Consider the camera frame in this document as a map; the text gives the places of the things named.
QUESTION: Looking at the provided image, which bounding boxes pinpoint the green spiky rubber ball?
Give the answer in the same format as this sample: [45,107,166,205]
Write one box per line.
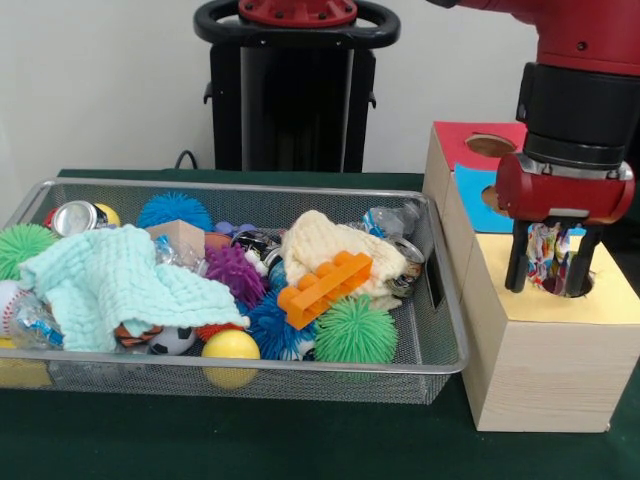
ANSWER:
[0,223,60,281]
[313,294,399,365]

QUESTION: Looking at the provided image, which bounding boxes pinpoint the mint green cloth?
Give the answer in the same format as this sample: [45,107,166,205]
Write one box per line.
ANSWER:
[18,223,251,354]

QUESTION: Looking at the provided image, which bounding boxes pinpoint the cream knitted cloth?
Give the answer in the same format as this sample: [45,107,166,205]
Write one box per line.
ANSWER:
[279,209,426,309]

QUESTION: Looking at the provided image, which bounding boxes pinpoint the smooth yellow ball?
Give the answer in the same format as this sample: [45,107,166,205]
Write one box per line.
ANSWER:
[200,329,261,361]

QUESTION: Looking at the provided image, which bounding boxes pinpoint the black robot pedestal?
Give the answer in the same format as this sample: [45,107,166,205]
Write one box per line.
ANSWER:
[192,0,401,174]

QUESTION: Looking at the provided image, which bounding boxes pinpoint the purple spiky rubber ball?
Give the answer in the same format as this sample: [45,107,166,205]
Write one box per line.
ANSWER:
[203,242,269,306]

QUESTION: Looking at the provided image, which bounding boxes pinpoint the blue furry toy with eyes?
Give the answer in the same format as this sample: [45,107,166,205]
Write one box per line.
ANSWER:
[244,289,319,362]

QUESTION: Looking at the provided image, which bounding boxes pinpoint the orange plastic block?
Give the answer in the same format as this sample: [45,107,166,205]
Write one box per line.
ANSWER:
[277,251,375,331]

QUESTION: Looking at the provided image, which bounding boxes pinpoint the crushed silver drink can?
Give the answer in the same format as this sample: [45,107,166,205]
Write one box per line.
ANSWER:
[49,199,109,239]

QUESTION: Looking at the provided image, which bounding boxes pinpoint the densely multicoloured spotted cloth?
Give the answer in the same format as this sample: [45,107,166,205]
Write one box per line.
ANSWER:
[525,222,576,299]

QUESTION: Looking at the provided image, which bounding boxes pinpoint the blue spiky rubber ball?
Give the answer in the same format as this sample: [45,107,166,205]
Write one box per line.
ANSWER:
[137,190,215,231]

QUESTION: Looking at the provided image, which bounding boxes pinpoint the black cable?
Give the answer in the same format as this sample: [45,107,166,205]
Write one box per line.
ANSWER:
[173,148,200,171]

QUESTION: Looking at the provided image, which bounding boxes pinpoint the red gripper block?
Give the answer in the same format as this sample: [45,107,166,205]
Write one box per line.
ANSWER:
[494,152,636,297]

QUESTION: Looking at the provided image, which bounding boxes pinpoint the wooden box with three holes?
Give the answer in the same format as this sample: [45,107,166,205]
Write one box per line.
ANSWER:
[422,120,640,434]

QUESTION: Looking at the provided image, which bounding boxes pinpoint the dark green table cloth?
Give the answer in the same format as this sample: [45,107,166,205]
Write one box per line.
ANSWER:
[0,168,640,480]

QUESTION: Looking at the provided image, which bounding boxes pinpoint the shallow mesh bin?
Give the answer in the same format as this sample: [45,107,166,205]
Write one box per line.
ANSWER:
[0,177,471,406]

